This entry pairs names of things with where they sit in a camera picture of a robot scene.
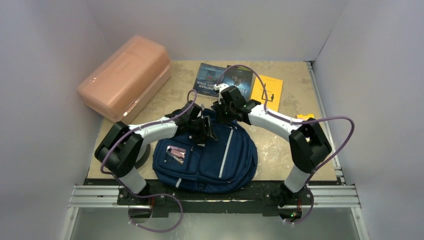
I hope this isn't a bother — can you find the pink highlighter marker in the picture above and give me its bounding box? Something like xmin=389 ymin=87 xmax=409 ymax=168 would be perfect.
xmin=166 ymin=145 xmax=186 ymax=165

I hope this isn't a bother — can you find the colourful crayon box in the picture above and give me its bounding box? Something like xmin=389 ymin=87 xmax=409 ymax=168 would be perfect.
xmin=296 ymin=113 xmax=315 ymax=121

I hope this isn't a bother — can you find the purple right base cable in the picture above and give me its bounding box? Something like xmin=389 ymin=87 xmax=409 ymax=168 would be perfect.
xmin=282 ymin=187 xmax=316 ymax=225

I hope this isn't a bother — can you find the Nineteen Eighty-Four paperback book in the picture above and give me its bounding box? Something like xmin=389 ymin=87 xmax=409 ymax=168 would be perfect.
xmin=193 ymin=63 xmax=226 ymax=98

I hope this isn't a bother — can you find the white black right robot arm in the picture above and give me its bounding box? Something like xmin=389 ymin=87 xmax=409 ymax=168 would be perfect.
xmin=213 ymin=83 xmax=332 ymax=204

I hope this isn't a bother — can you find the grey round disc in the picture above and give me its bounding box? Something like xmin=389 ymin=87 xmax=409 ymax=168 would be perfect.
xmin=134 ymin=144 xmax=151 ymax=169

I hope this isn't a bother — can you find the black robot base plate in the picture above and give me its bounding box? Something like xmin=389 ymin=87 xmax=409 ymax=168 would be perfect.
xmin=117 ymin=180 xmax=314 ymax=221

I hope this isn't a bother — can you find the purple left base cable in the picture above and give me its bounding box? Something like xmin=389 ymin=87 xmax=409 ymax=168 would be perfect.
xmin=127 ymin=190 xmax=185 ymax=233

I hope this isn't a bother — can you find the translucent pink storage box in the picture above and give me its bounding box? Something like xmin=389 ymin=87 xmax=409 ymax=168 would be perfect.
xmin=77 ymin=35 xmax=171 ymax=124

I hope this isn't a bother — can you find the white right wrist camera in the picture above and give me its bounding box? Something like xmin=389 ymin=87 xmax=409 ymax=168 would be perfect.
xmin=213 ymin=83 xmax=229 ymax=99

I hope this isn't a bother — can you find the dark blue paperback book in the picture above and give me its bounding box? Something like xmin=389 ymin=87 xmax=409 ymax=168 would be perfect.
xmin=222 ymin=65 xmax=256 ymax=101

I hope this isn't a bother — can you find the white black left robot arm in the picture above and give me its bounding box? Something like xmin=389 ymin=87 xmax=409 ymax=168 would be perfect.
xmin=94 ymin=100 xmax=218 ymax=205

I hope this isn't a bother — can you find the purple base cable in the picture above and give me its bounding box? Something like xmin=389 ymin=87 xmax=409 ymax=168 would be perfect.
xmin=127 ymin=190 xmax=185 ymax=233
xmin=282 ymin=187 xmax=316 ymax=225

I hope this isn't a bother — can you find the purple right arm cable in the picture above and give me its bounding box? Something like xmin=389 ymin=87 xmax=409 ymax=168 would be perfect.
xmin=216 ymin=64 xmax=356 ymax=186

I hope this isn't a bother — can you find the navy blue student backpack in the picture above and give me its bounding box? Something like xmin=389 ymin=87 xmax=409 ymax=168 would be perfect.
xmin=152 ymin=108 xmax=258 ymax=194

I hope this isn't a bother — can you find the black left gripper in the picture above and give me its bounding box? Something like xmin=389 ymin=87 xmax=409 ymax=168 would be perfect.
xmin=187 ymin=116 xmax=217 ymax=145

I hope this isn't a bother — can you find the yellow paperback book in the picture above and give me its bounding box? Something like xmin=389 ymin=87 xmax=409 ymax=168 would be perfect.
xmin=250 ymin=75 xmax=284 ymax=112

